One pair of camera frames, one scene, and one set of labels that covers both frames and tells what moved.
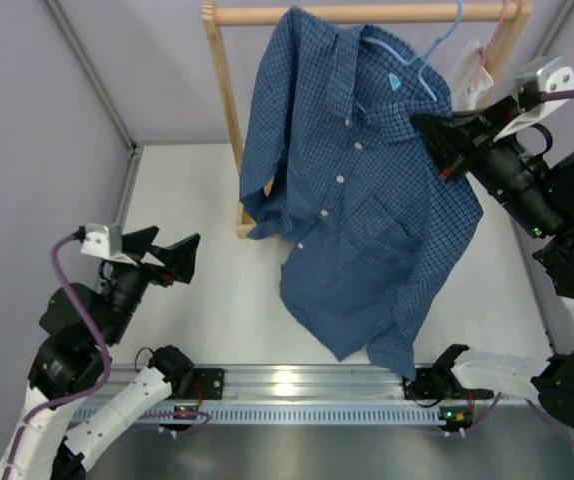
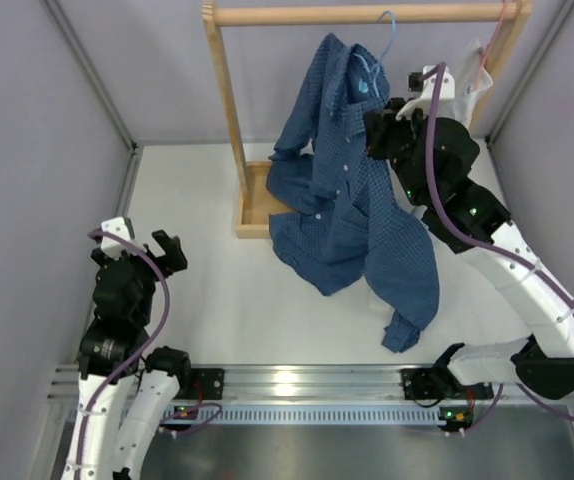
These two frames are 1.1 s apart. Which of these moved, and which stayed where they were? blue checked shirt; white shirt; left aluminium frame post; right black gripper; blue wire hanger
Moved: blue checked shirt; right black gripper; blue wire hanger
Stayed: white shirt; left aluminium frame post
